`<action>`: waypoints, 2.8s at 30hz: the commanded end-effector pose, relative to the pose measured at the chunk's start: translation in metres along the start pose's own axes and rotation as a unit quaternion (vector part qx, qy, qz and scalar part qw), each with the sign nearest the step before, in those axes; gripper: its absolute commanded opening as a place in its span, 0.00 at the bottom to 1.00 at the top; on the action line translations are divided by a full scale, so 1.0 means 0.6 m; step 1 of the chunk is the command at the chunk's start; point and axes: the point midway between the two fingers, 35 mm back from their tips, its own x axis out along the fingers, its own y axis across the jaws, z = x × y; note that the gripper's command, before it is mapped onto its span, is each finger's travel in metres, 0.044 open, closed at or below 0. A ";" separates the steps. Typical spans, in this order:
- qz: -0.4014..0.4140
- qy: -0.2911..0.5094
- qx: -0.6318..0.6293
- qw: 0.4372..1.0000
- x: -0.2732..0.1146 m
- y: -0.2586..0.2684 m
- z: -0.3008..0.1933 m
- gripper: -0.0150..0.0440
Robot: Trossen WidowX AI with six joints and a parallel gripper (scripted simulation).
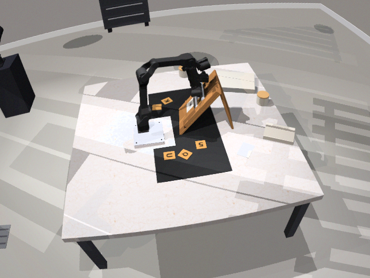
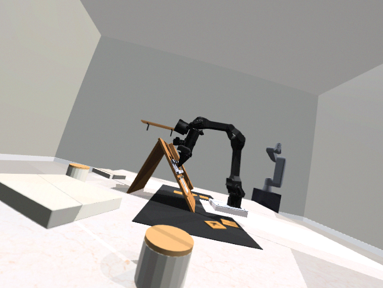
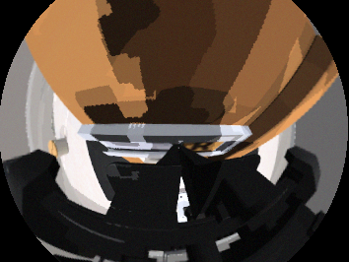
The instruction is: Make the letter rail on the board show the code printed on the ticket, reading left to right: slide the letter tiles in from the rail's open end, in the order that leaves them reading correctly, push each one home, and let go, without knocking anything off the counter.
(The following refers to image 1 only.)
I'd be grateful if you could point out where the cream rectangular block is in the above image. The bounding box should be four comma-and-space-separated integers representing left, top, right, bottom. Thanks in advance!
263, 122, 295, 145

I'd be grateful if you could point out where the white paper card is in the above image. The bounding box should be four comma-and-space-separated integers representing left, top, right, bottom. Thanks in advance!
236, 142, 255, 158

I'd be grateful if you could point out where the white paper ticket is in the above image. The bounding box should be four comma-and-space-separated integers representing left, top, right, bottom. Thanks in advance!
187, 98, 194, 112

